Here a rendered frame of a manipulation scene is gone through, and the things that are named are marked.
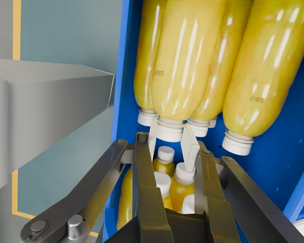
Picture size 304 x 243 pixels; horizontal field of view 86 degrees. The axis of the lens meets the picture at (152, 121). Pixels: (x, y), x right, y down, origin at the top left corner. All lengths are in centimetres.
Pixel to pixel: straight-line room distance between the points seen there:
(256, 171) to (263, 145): 5
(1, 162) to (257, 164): 64
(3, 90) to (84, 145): 121
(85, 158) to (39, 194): 73
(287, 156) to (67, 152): 168
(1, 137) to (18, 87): 14
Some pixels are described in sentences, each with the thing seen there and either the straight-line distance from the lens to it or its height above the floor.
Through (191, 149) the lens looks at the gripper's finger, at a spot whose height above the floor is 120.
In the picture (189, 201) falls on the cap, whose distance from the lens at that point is 26.
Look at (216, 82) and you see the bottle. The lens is 26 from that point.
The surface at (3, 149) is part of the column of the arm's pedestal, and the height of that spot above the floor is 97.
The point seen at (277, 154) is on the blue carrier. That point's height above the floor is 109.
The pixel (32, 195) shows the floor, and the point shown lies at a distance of 233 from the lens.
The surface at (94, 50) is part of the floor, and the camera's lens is 146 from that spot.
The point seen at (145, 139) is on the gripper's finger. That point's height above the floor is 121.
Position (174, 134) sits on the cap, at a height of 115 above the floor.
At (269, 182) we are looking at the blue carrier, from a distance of 36.
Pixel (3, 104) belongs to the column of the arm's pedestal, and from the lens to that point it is 55.
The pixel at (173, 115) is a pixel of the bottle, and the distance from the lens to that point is 20.
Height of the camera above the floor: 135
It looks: 72 degrees down
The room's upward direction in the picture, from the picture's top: 167 degrees counter-clockwise
